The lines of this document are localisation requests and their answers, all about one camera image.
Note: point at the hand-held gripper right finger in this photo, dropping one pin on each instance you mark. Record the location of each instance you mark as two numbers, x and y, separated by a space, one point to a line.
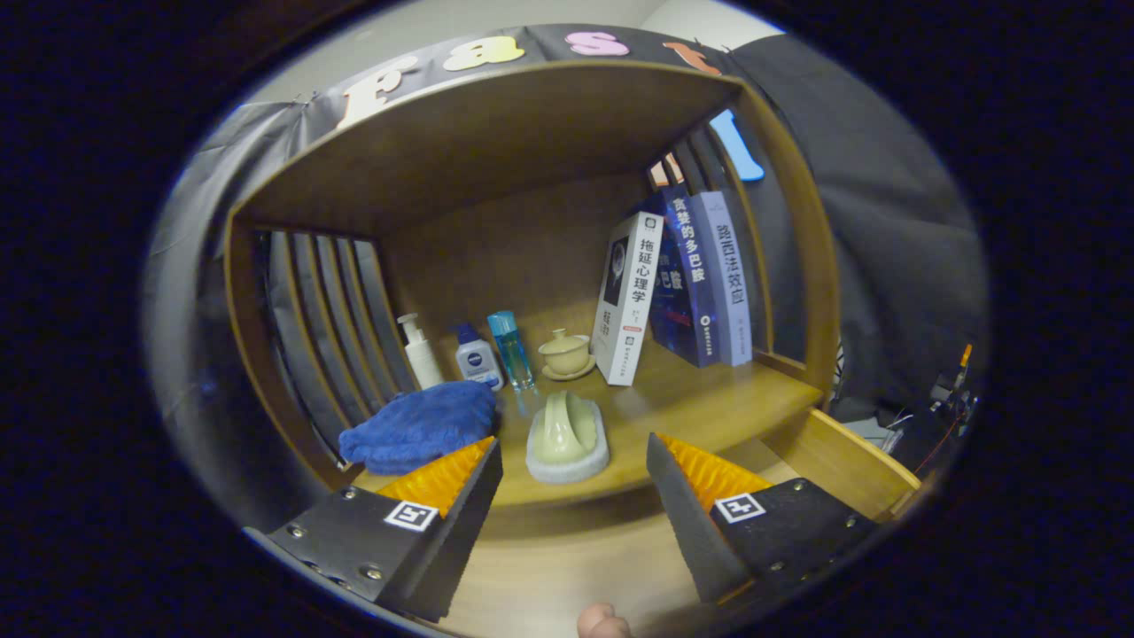
687 523

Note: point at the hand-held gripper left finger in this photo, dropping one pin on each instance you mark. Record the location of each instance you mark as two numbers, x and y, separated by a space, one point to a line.
461 532

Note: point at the wooden drawer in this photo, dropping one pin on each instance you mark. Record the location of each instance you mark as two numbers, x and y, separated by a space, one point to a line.
576 567

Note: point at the pale green ceramic ornament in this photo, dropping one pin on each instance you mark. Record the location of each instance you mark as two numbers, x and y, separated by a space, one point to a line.
563 434

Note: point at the wooden countertop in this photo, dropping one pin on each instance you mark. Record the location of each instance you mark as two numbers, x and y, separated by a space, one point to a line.
682 399

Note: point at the wooden cabinet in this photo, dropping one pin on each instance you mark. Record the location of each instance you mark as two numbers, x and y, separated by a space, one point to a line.
487 142

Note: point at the blue folded towel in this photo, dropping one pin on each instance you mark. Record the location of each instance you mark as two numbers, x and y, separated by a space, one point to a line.
416 425

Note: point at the white bottle with blue cap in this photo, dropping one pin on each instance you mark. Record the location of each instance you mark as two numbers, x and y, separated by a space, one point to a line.
478 359

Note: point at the white pump bottle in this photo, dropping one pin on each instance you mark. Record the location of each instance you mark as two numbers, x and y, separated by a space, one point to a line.
422 359

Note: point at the clear blue bottle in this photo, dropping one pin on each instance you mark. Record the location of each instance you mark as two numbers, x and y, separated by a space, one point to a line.
512 350

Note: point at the cream lidded tea cup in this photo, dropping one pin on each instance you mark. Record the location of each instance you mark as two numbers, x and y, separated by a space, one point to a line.
565 354

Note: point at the white book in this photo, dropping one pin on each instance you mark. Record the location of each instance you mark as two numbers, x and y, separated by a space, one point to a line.
627 301

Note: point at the dark blue book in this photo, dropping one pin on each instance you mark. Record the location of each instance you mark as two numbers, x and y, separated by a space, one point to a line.
691 283

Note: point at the pale blue book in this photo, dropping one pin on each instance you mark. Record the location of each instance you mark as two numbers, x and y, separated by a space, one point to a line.
731 283

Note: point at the black and orange device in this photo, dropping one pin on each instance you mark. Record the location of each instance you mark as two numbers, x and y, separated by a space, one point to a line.
952 385

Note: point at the black backdrop cloth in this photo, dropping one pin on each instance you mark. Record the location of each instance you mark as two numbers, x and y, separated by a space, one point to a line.
886 221

